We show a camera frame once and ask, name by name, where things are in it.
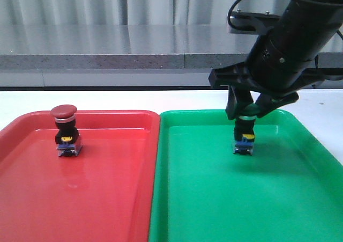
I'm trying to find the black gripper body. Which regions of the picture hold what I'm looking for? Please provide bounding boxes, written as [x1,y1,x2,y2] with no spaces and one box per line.
[208,35,332,97]

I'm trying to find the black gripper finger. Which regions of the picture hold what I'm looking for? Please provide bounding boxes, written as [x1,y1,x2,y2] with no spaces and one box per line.
[226,86,253,120]
[255,92,299,118]

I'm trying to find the green mushroom push button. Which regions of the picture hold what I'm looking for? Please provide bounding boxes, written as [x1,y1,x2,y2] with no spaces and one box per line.
[233,104,258,155]

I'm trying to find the red mushroom push button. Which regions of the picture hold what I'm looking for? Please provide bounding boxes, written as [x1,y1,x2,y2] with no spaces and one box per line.
[50,104,82,157]

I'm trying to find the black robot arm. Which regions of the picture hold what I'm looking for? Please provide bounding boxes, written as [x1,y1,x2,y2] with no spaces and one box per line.
[208,0,342,120]

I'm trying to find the green plastic tray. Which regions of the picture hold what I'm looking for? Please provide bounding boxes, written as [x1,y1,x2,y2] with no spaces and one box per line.
[149,110,342,241]

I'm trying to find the red plastic tray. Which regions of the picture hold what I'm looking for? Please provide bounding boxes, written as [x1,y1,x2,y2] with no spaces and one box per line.
[1,111,160,241]

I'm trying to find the grey granite counter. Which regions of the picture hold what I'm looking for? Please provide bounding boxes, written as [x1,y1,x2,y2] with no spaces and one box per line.
[0,23,343,90]

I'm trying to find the grey pleated curtain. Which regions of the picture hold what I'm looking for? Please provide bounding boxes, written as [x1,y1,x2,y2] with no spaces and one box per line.
[0,0,343,26]

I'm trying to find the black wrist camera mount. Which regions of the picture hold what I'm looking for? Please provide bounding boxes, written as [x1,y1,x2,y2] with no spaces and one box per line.
[227,11,280,35]

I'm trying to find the black cable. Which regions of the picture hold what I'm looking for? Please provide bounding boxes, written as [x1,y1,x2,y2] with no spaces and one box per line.
[227,0,343,39]

